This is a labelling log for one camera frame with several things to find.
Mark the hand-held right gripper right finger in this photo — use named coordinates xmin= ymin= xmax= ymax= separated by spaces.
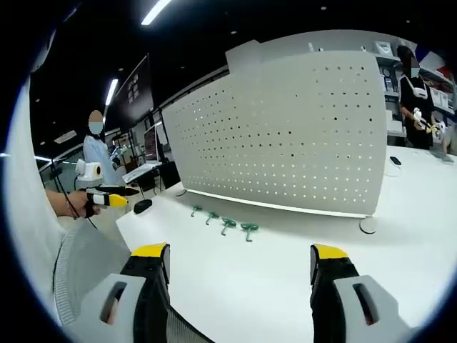
xmin=309 ymin=244 xmax=423 ymax=343

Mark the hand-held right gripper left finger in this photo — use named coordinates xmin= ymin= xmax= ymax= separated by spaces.
xmin=66 ymin=242 xmax=171 ymax=343

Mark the white perforated mounting plate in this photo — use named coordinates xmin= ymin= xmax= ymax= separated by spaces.
xmin=161 ymin=49 xmax=388 ymax=235

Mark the person's left hand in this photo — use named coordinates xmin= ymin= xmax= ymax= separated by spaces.
xmin=66 ymin=190 xmax=104 ymax=220

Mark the black computer mouse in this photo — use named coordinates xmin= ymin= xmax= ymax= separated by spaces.
xmin=133 ymin=199 xmax=154 ymax=215

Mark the person's grey ribbed clothing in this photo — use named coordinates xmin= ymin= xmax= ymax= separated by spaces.
xmin=52 ymin=217 xmax=131 ymax=327

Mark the black box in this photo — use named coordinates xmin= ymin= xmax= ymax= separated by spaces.
xmin=158 ymin=161 xmax=182 ymax=191

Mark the computer monitor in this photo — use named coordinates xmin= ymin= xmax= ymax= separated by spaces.
xmin=143 ymin=124 xmax=162 ymax=164

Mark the black mesh chair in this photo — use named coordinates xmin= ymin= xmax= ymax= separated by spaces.
xmin=156 ymin=303 xmax=217 ymax=343

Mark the person's white shirt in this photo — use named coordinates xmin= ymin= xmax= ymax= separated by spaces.
xmin=6 ymin=73 xmax=74 ymax=322

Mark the long ceiling light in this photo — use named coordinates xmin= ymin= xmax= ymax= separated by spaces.
xmin=104 ymin=78 xmax=119 ymax=107
xmin=140 ymin=0 xmax=173 ymax=26

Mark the dark hanging sign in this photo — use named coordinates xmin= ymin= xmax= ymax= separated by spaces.
xmin=114 ymin=52 xmax=155 ymax=125

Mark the white partition panel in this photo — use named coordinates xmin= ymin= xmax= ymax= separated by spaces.
xmin=225 ymin=29 xmax=419 ymax=75

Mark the storage shelf with boxes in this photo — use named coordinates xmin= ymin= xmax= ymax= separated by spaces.
xmin=373 ymin=39 xmax=457 ymax=144

